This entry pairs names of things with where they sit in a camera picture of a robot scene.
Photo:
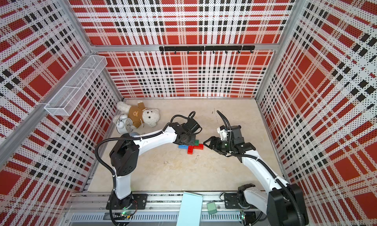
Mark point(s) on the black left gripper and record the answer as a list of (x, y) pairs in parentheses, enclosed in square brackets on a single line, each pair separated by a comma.
[(193, 137)]

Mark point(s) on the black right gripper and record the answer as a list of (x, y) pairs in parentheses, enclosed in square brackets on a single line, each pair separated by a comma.
[(216, 147)]

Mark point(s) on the blue lego brick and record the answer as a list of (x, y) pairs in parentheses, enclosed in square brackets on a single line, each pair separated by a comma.
[(183, 147)]

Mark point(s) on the red lego brick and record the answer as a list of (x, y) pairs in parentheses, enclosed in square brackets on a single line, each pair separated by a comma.
[(190, 150), (199, 146)]

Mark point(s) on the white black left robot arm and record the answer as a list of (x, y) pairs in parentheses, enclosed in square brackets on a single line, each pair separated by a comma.
[(124, 156)]

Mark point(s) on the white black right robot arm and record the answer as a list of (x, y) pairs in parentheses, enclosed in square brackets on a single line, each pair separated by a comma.
[(281, 202)]

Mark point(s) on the white teddy bear brown shirt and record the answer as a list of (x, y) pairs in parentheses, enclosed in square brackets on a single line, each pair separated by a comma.
[(139, 114)]

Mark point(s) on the white alarm clock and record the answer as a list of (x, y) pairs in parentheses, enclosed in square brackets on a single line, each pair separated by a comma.
[(123, 124)]

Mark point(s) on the small green box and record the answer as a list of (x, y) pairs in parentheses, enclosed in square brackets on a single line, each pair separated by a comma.
[(211, 208)]

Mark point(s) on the light blue paper sheet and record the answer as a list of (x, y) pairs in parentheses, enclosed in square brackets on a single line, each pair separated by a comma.
[(190, 210)]

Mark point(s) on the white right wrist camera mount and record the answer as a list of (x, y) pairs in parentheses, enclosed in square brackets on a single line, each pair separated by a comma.
[(224, 133)]

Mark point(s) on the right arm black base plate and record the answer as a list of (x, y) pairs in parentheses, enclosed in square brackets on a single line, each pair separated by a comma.
[(232, 201)]

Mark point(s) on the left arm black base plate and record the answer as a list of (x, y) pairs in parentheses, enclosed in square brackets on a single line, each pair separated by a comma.
[(133, 201)]

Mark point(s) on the black wall hook rail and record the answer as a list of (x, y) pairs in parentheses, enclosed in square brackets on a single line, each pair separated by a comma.
[(205, 48)]

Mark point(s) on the white wire wall basket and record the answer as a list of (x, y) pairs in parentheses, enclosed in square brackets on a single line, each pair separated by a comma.
[(69, 96)]

